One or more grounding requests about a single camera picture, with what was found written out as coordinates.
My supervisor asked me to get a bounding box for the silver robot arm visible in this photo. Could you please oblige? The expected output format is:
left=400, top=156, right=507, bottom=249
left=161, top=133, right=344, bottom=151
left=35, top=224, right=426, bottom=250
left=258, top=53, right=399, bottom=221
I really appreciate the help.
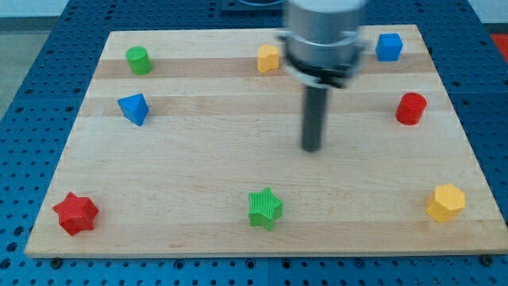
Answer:
left=278, top=0, right=368, bottom=88

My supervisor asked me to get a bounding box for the blue cube block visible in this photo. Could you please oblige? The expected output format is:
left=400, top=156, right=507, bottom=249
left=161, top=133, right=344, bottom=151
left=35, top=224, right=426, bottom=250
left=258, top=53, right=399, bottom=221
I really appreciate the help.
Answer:
left=375, top=33, right=403, bottom=62

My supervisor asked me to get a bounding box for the yellow hexagon block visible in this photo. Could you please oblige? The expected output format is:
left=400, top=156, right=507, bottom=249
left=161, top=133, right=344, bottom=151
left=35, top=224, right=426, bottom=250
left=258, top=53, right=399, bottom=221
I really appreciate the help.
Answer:
left=425, top=184, right=466, bottom=222

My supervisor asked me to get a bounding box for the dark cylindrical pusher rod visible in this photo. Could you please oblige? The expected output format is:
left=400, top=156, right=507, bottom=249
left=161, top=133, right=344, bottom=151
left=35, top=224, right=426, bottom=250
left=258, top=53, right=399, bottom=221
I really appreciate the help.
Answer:
left=302, top=86, right=328, bottom=153

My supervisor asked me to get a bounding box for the wooden board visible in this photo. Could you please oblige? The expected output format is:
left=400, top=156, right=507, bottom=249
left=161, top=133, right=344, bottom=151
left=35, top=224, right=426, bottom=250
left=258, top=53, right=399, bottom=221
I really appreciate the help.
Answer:
left=25, top=25, right=507, bottom=258

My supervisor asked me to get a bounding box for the red star block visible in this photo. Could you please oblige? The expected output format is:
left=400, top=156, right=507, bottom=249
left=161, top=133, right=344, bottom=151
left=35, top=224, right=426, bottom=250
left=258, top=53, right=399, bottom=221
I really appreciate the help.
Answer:
left=52, top=192, right=99, bottom=236

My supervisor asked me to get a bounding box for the green star block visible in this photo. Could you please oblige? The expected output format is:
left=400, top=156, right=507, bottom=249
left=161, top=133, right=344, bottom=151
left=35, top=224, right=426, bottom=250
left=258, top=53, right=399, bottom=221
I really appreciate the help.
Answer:
left=248, top=187, right=283, bottom=231

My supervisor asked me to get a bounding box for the red cylinder block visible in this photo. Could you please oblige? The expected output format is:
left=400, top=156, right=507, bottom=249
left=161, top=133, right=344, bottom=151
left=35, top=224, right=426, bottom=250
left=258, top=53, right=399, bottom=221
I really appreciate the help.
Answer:
left=395, top=92, right=427, bottom=126

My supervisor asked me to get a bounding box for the yellow heart block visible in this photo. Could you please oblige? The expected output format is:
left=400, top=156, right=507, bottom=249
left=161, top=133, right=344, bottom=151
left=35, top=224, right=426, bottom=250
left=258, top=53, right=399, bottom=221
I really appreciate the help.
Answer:
left=257, top=44, right=279, bottom=73

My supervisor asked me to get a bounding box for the green cylinder block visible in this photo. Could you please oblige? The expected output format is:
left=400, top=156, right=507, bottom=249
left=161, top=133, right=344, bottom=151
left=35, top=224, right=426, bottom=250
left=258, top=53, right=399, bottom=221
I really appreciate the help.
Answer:
left=125, top=46, right=152, bottom=75

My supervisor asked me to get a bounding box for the blue triangle block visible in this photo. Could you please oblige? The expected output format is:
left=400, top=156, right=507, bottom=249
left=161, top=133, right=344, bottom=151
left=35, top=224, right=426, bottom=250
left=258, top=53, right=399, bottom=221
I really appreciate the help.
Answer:
left=117, top=94, right=148, bottom=126

